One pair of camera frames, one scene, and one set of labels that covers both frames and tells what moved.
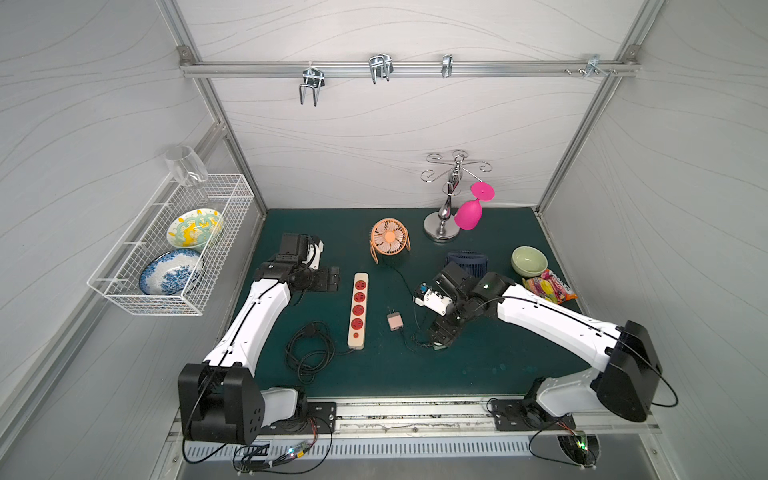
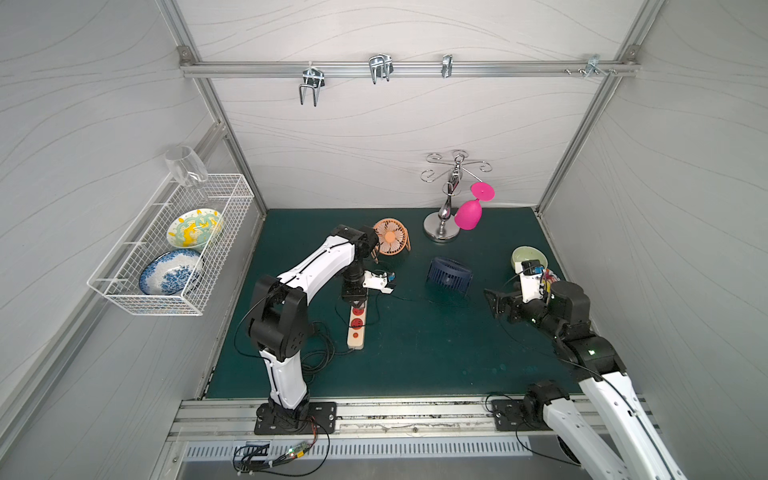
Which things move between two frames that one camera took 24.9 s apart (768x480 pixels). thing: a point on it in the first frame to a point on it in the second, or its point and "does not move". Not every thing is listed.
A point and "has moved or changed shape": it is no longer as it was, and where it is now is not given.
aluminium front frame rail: x=456 y=418 does not move
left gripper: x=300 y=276 to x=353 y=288
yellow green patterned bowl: x=195 y=228 does not move
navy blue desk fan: x=473 y=262 has moved or changed shape
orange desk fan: x=389 y=236 does not move
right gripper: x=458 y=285 to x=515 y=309
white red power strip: x=358 y=311 does not move
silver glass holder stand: x=440 y=226 does not move
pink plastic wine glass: x=470 y=211 does not move
